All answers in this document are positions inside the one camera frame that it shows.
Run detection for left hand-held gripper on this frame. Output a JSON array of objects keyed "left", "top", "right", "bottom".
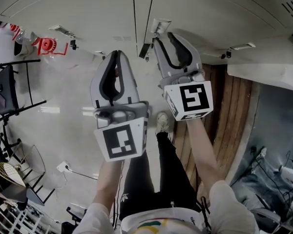
[{"left": 89, "top": 49, "right": 151, "bottom": 163}]

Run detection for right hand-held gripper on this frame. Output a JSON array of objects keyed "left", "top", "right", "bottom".
[{"left": 152, "top": 32, "right": 215, "bottom": 122}]

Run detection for grey metal locker cabinet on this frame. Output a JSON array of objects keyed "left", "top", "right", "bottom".
[{"left": 0, "top": 0, "right": 293, "bottom": 67}]

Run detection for person's right forearm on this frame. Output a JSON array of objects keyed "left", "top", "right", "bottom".
[{"left": 185, "top": 117, "right": 223, "bottom": 192}]

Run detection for person's left forearm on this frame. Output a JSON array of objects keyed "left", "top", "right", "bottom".
[{"left": 91, "top": 155, "right": 124, "bottom": 214}]

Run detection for person's right white shoe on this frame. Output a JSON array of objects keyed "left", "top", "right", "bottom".
[{"left": 155, "top": 112, "right": 170, "bottom": 134}]

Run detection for wooden plank platform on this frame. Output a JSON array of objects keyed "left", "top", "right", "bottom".
[{"left": 172, "top": 63, "right": 253, "bottom": 199}]

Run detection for clear water jug red cap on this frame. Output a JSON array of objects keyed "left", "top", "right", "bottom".
[
  {"left": 8, "top": 22, "right": 27, "bottom": 43},
  {"left": 30, "top": 37, "right": 69, "bottom": 57}
]

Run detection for white foam block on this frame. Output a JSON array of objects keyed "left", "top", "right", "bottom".
[{"left": 227, "top": 63, "right": 293, "bottom": 94}]

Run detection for white power strip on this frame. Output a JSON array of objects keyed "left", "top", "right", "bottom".
[{"left": 56, "top": 161, "right": 70, "bottom": 173}]

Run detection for white waste bin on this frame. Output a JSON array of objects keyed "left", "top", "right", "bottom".
[{"left": 13, "top": 40, "right": 32, "bottom": 57}]

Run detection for person's black trousers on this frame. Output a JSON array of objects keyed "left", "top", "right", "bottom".
[{"left": 118, "top": 132, "right": 206, "bottom": 221}]

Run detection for black folding chair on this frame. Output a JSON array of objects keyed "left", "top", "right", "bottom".
[{"left": 0, "top": 59, "right": 47, "bottom": 118}]

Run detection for blue grey chair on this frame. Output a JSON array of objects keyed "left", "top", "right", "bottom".
[{"left": 1, "top": 183, "right": 56, "bottom": 207}]

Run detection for person's white printed shirt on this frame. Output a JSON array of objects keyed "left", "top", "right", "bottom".
[{"left": 72, "top": 179, "right": 259, "bottom": 234}]

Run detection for grey padded chair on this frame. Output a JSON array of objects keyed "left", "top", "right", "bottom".
[{"left": 250, "top": 207, "right": 281, "bottom": 234}]

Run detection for black power strip cable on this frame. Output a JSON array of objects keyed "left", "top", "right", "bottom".
[{"left": 67, "top": 167, "right": 99, "bottom": 180}]

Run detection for gold wire chair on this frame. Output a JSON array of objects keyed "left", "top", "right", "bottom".
[{"left": 0, "top": 144, "right": 46, "bottom": 187}]

